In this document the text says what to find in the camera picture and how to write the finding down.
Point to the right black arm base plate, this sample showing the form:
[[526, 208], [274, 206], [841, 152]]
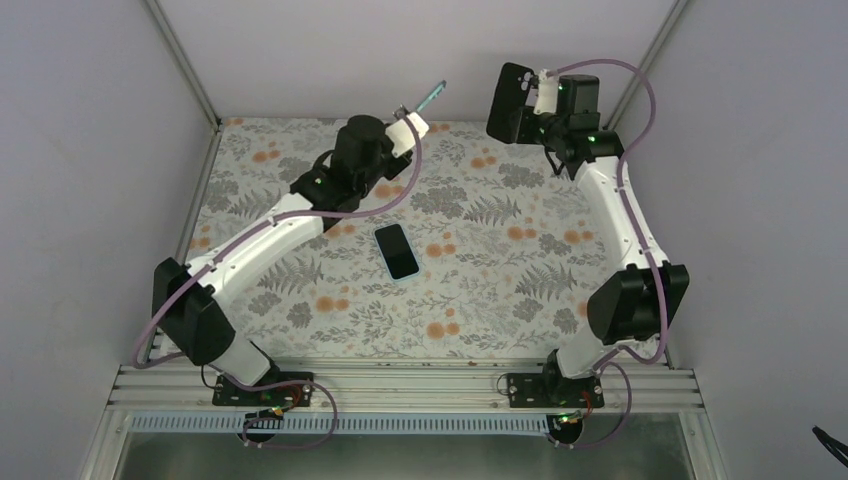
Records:
[[535, 390]]

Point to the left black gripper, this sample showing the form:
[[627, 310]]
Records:
[[404, 164]]

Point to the aluminium front rail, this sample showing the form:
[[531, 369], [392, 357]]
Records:
[[370, 385]]

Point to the black object at right edge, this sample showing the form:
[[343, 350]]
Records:
[[832, 445]]

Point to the floral patterned table mat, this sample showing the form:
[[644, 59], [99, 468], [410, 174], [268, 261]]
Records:
[[510, 254]]

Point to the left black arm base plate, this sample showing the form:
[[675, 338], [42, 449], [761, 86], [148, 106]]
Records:
[[226, 393]]

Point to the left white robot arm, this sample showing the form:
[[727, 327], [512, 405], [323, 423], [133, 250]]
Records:
[[189, 298]]

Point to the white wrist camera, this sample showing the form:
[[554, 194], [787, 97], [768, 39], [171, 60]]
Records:
[[548, 89], [400, 133]]

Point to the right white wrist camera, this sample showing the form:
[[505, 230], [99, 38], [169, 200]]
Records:
[[548, 89]]

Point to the light blue slotted cable duct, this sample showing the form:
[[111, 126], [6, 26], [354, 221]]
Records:
[[346, 423]]

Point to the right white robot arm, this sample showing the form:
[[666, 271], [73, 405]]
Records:
[[638, 301]]

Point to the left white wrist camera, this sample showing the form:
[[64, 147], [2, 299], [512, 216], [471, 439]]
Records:
[[400, 133]]

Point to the phone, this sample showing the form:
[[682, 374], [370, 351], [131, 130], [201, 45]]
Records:
[[433, 93], [396, 252]]

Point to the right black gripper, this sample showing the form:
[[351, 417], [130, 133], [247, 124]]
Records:
[[523, 133]]

